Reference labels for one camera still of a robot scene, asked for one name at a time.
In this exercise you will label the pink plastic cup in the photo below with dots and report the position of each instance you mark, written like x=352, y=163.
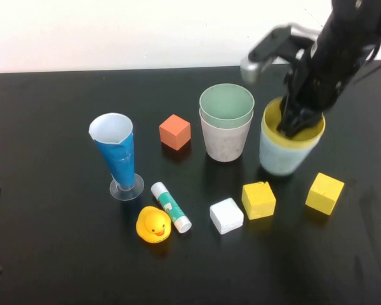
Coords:
x=223, y=146

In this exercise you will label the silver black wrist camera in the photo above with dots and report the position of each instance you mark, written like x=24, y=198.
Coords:
x=266, y=44

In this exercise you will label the chipped yellow cube block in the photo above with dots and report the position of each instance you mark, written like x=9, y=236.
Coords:
x=258, y=200

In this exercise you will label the white cube block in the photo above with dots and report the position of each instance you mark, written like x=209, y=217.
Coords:
x=225, y=216

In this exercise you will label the orange cube block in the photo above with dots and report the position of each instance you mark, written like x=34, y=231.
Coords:
x=174, y=131

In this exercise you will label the yellow rubber duck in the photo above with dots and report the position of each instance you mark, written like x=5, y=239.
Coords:
x=152, y=225

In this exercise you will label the yellow plastic cup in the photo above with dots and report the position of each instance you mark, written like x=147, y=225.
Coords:
x=270, y=114

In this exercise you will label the white green glue stick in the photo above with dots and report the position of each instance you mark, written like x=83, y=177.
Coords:
x=169, y=206

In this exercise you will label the blue conical measuring glass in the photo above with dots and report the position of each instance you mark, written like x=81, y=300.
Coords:
x=120, y=159

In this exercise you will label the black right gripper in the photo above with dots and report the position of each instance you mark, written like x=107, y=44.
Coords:
x=330, y=70

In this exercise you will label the green plastic cup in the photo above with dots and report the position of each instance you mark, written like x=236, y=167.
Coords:
x=225, y=105

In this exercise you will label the light blue plastic cup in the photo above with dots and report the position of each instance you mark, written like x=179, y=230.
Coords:
x=279, y=159

